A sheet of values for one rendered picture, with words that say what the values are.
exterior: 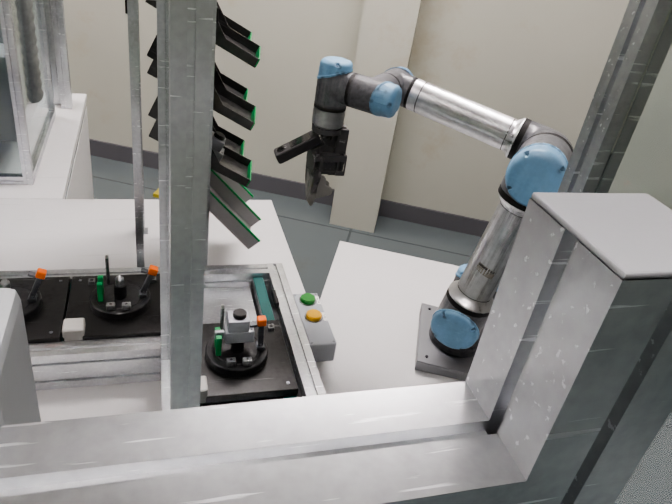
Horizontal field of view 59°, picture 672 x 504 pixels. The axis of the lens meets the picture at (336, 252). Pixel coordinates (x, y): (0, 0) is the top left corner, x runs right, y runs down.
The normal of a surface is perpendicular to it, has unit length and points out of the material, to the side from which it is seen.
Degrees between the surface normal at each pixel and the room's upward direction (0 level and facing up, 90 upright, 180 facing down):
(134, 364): 90
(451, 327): 97
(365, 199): 90
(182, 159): 90
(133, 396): 0
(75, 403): 0
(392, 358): 0
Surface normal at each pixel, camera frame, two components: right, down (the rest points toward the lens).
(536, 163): -0.39, 0.32
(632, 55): -0.96, 0.02
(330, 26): -0.17, 0.50
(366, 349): 0.14, -0.84
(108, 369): 0.26, 0.54
